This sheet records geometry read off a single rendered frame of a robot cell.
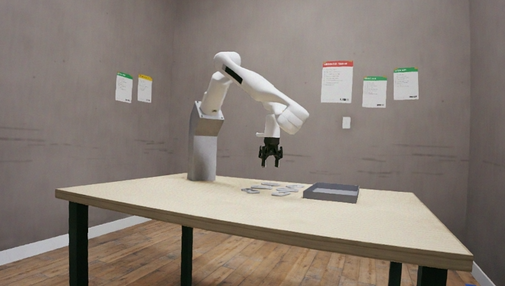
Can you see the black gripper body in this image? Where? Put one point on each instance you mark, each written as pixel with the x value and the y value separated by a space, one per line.
pixel 271 142

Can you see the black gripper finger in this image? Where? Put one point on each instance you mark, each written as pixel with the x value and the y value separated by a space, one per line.
pixel 278 155
pixel 262 155

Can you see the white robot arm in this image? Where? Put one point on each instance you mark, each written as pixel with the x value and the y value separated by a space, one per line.
pixel 293 116

